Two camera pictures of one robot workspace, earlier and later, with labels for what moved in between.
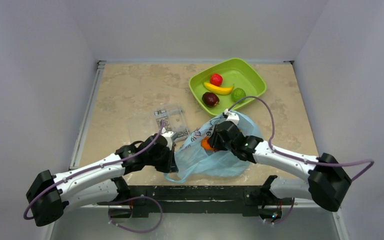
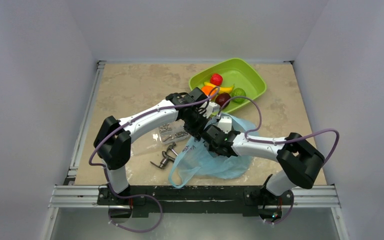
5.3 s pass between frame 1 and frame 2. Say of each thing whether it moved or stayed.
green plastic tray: stayed
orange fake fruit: moved
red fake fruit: stayed
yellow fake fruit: stayed
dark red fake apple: moved
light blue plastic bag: moved
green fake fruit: stayed
